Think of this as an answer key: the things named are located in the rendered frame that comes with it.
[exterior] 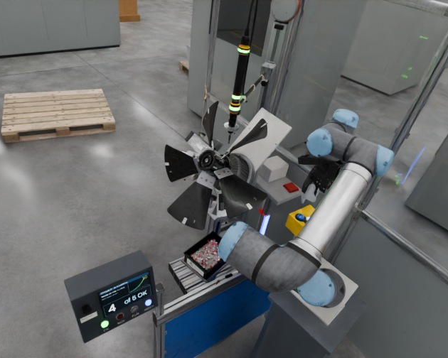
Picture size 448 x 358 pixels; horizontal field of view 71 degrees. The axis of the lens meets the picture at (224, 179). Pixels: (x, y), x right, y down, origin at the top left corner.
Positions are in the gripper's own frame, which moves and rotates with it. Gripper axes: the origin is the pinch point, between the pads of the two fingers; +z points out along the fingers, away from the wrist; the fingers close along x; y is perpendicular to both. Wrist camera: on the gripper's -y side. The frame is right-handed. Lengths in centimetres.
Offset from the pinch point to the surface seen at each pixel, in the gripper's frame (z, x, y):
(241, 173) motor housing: 30, 13, -51
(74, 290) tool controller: 18, -81, -15
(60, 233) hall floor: 143, -73, -162
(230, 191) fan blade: 25.5, -4.2, -38.1
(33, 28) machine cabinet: 98, -7, -606
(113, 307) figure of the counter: 26, -72, -9
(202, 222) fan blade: 48, -15, -44
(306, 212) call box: 35.8, 30.8, -16.1
